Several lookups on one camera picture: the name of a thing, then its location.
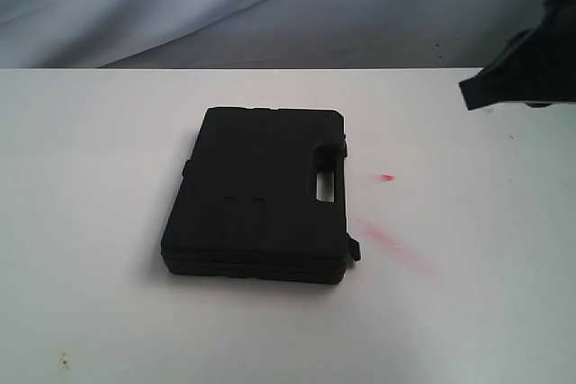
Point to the black plastic tool case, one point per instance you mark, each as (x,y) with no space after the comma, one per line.
(263,196)

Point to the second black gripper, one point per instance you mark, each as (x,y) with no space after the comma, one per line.
(539,70)

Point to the grey backdrop cloth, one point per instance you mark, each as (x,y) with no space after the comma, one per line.
(172,34)

